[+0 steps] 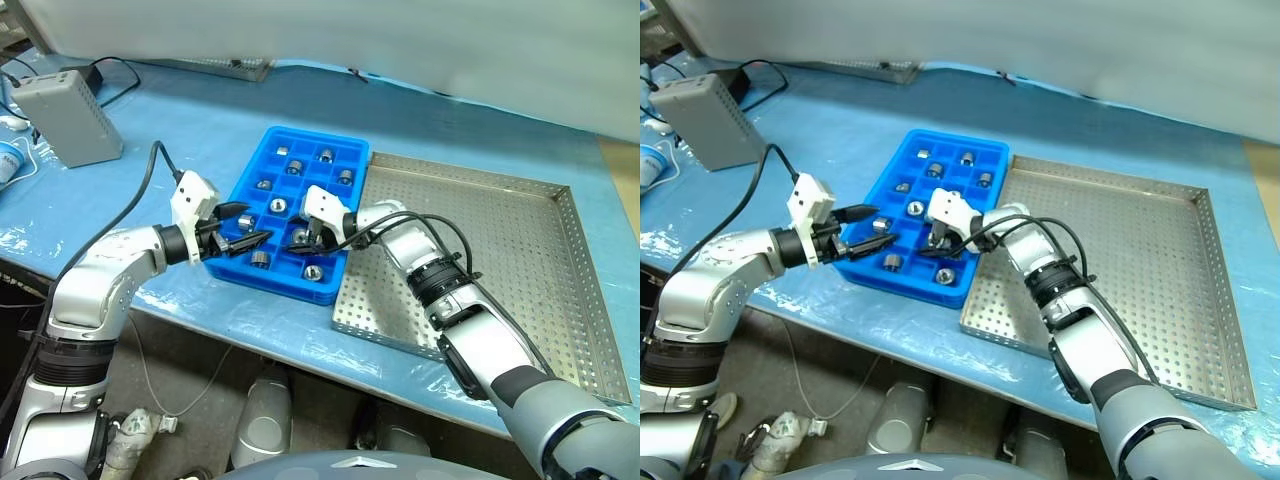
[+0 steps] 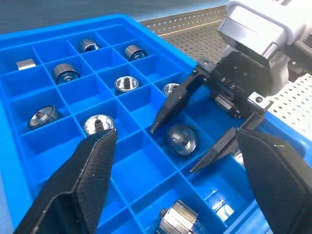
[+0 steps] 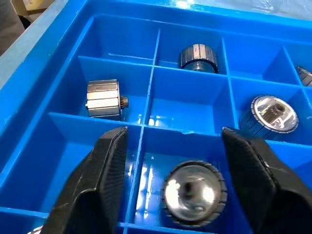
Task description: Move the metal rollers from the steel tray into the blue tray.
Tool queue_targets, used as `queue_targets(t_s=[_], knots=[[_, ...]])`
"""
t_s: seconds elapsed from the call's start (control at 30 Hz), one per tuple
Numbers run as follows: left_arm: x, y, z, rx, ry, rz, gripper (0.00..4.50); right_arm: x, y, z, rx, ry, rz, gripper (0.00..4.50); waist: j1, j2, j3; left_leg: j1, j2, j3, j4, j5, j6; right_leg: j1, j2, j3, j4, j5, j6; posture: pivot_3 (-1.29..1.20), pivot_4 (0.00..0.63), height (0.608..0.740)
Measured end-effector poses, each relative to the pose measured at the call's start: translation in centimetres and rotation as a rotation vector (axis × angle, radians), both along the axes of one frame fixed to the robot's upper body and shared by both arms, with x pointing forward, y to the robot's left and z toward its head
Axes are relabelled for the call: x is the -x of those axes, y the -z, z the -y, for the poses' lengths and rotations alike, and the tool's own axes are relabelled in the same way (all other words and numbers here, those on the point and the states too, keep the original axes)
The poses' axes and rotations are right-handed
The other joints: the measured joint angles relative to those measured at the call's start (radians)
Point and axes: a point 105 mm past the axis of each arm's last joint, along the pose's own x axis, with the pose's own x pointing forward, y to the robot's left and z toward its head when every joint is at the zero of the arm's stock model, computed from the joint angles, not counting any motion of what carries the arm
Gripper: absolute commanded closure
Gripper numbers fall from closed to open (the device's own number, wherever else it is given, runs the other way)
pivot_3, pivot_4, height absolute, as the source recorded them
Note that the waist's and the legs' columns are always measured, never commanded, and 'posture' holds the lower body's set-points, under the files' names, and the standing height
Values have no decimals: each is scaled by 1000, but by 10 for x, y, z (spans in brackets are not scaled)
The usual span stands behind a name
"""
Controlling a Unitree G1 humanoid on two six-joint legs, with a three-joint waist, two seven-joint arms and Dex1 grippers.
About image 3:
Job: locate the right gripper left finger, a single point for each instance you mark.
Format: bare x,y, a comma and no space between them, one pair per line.
97,185

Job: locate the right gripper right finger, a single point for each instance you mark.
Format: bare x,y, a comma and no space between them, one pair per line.
273,195

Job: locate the ribbed metal roller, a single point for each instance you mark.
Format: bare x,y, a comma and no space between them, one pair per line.
197,57
306,77
195,192
104,100
273,117

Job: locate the blue plastic compartment tray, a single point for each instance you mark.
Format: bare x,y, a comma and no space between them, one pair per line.
190,109

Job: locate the brown cardboard box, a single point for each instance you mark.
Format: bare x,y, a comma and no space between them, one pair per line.
34,5

